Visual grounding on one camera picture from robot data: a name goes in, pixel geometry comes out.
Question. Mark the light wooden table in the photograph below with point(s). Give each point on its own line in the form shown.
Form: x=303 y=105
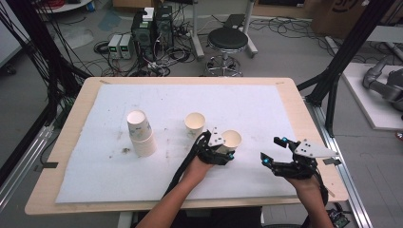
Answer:
x=316 y=126

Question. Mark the black round stool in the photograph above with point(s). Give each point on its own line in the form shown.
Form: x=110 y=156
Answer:
x=227 y=39

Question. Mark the white floor board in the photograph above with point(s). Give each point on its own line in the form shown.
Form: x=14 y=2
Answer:
x=370 y=107

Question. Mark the white box on tower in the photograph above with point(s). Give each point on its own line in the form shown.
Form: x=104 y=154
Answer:
x=148 y=14

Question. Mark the person's left hand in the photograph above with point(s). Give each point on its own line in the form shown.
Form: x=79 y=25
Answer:
x=198 y=171

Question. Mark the white stand leg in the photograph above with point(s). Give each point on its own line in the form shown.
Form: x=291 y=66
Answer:
x=196 y=38
x=249 y=34

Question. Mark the printed white paper cup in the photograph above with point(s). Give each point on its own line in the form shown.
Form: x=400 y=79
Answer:
x=194 y=123
x=233 y=139

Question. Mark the stack of white paper cups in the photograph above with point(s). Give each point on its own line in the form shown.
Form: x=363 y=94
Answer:
x=141 y=133

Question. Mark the grey power supply unit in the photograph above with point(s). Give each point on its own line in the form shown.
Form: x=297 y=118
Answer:
x=126 y=46
x=114 y=46

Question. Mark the person's dark lap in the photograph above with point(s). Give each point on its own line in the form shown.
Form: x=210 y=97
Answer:
x=215 y=220

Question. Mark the white table mat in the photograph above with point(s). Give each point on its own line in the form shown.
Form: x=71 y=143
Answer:
x=221 y=104

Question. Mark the person's right hand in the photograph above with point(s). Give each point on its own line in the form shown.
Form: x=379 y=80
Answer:
x=304 y=186

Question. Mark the cardboard box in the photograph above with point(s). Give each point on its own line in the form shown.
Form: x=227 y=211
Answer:
x=342 y=15

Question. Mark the black flat pad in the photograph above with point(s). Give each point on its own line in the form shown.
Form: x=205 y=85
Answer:
x=234 y=20

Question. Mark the black tape piece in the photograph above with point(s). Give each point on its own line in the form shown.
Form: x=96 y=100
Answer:
x=332 y=162
x=49 y=165

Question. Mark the black computer tower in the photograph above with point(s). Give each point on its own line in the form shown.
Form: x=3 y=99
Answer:
x=143 y=38
x=164 y=28

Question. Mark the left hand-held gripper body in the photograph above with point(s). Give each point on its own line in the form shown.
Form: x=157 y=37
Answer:
x=216 y=139

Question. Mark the white table leg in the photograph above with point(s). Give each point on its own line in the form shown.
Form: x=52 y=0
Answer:
x=125 y=220

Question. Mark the green circuit board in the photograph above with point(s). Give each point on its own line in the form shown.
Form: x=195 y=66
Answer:
x=339 y=218

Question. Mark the aluminium floor rail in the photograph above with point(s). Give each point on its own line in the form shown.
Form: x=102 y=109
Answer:
x=25 y=161
x=345 y=177

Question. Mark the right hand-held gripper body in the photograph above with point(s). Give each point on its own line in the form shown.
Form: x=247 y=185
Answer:
x=312 y=150

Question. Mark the black metal frame post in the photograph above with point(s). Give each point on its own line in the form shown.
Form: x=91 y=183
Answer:
x=345 y=53

